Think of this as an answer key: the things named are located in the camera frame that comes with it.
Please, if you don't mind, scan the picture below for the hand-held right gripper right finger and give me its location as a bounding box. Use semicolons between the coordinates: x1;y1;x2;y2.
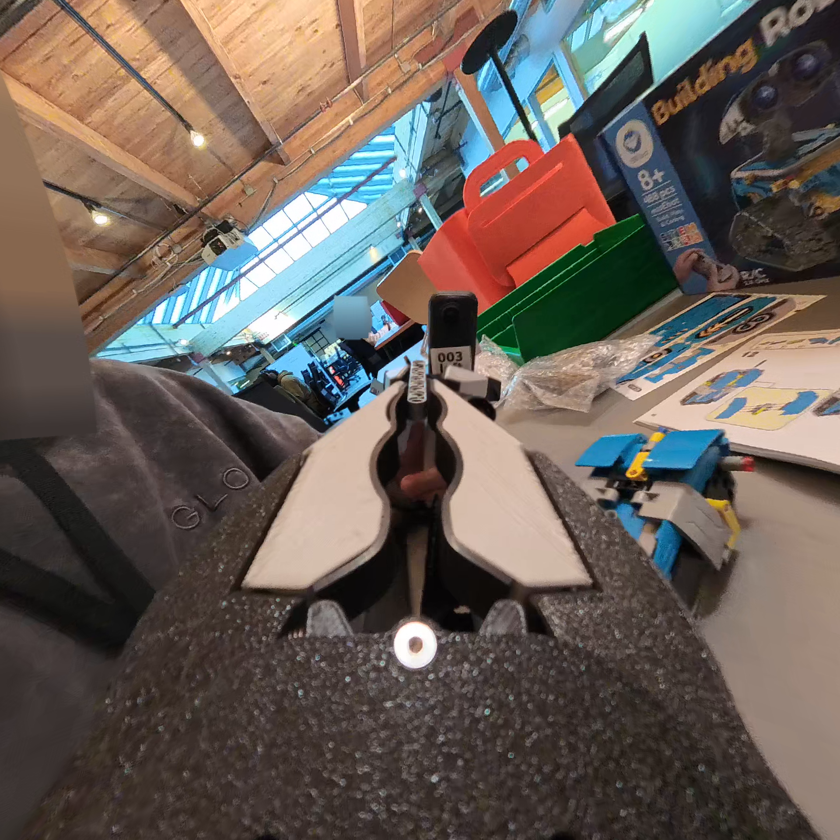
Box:
425;381;593;602

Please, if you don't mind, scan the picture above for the blue sticker sheet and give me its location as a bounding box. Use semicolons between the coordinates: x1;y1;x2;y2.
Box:
613;292;826;401

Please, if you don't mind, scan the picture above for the black round-top pole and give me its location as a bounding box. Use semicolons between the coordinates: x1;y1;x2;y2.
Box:
461;10;540;142

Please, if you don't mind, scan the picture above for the open instruction booklet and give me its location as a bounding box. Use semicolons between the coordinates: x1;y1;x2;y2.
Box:
633;331;840;475

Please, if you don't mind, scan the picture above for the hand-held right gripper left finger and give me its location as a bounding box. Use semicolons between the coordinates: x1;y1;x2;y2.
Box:
241;382;408;616

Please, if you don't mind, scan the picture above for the white ceiling-mounted unit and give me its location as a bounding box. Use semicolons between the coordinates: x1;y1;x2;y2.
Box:
199;220;258;271

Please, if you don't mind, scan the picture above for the bright green plastic bin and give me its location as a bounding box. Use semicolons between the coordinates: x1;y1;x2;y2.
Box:
476;213;678;363

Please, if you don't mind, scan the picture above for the grey desk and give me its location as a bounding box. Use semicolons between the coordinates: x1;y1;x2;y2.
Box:
492;276;840;840

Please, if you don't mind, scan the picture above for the orange plastic bin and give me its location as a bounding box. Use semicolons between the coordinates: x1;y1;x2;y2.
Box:
416;134;618;311

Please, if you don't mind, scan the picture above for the dark blue toy box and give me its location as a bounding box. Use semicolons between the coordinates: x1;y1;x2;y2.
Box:
599;0;840;295

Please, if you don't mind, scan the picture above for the blue brick toy car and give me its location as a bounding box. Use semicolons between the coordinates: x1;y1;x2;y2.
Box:
575;427;757;583

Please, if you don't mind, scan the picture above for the person's dark grey clothing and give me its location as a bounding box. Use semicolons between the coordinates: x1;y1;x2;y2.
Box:
0;357;322;840

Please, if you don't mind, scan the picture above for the black mesh office chair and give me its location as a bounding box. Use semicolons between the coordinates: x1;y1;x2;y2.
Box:
567;33;655;142

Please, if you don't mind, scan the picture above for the crumpled clear plastic bag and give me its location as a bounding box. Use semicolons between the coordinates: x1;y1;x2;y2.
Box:
502;335;658;414
476;335;524;389

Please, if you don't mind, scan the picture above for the wooden laptop stand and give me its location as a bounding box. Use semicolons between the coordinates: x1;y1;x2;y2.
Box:
375;249;442;324

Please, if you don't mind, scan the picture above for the long grey perforated beam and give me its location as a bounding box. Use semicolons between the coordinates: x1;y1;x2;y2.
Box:
406;359;432;422

